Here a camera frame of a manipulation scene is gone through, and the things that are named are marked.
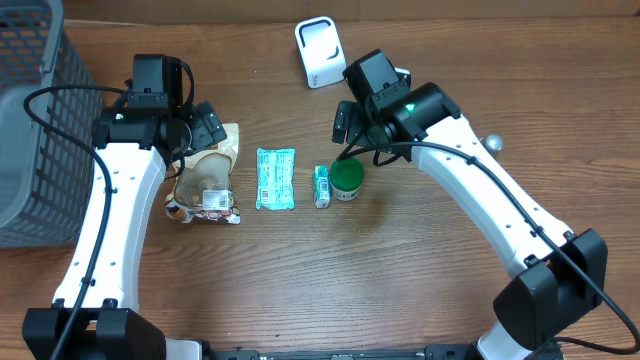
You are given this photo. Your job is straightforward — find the green lid seasoning jar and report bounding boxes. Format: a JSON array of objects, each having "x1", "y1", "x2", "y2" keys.
[{"x1": 329, "y1": 158, "x2": 364, "y2": 201}]

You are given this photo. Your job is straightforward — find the small teal tissue pack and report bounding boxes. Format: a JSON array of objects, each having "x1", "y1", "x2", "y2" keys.
[{"x1": 313, "y1": 165, "x2": 331, "y2": 209}]

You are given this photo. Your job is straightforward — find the brown snack pouch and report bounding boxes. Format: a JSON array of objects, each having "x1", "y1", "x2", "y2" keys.
[{"x1": 165, "y1": 123, "x2": 241, "y2": 225}]

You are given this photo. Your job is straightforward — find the teal wet wipes pack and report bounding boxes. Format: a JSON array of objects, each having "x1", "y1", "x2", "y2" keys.
[{"x1": 256, "y1": 148, "x2": 295, "y2": 210}]

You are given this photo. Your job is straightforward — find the yellow oil bottle grey cap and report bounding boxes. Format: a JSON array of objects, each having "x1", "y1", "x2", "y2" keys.
[{"x1": 481, "y1": 134, "x2": 504, "y2": 154}]

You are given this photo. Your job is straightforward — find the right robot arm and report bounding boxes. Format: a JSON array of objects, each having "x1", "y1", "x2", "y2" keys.
[{"x1": 332, "y1": 50, "x2": 608, "y2": 359}]

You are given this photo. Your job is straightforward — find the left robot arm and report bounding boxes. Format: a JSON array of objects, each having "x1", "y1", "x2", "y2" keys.
[{"x1": 22, "y1": 54, "x2": 227, "y2": 360}]

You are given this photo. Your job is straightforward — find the white barcode scanner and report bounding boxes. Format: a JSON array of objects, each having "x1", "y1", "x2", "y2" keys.
[{"x1": 294, "y1": 16, "x2": 346, "y2": 89}]

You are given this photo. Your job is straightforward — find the grey plastic mesh basket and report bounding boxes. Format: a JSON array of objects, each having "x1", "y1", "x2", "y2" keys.
[{"x1": 1, "y1": 0, "x2": 103, "y2": 248}]

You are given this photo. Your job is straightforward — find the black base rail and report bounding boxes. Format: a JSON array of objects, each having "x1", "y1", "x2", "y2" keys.
[{"x1": 164, "y1": 339, "x2": 481, "y2": 360}]

